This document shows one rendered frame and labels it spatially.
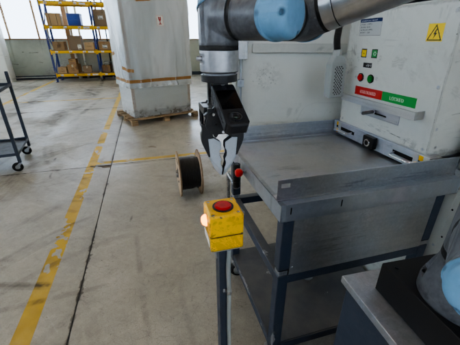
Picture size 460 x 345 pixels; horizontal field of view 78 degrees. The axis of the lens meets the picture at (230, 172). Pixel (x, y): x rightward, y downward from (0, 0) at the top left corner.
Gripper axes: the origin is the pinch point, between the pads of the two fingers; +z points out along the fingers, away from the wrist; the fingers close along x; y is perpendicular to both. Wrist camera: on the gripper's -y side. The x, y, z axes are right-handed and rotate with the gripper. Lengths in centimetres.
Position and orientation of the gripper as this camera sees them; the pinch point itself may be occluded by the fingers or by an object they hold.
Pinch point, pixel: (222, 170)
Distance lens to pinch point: 62.5
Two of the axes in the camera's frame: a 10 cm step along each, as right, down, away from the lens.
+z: 0.0, 9.1, 4.2
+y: -2.7, -4.1, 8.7
